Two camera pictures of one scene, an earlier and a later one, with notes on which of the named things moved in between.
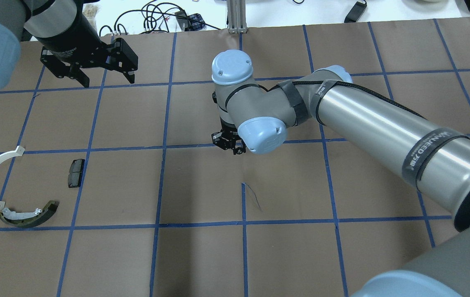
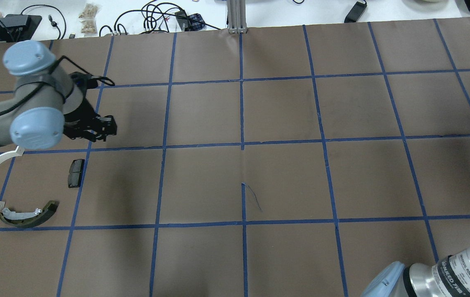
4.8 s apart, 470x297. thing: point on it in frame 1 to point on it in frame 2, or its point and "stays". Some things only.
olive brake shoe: (23, 220) stays
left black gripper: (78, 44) to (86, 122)
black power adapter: (355, 13) stays
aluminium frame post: (236, 16) stays
